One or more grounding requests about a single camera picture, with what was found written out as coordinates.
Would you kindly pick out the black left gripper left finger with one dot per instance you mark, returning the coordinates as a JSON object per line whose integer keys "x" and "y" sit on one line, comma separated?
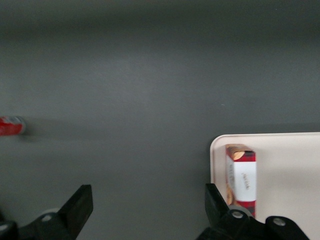
{"x": 75, "y": 210}

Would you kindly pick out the white rectangular tray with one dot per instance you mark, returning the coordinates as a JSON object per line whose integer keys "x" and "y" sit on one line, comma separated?
{"x": 287, "y": 175}

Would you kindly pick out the red soda bottle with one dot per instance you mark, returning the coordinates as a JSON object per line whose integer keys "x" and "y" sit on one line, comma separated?
{"x": 11, "y": 126}

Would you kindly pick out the red tartan cookie box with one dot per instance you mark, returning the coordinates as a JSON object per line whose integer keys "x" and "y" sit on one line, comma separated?
{"x": 243, "y": 180}

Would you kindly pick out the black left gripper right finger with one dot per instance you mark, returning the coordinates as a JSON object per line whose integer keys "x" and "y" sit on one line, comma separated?
{"x": 220, "y": 215}

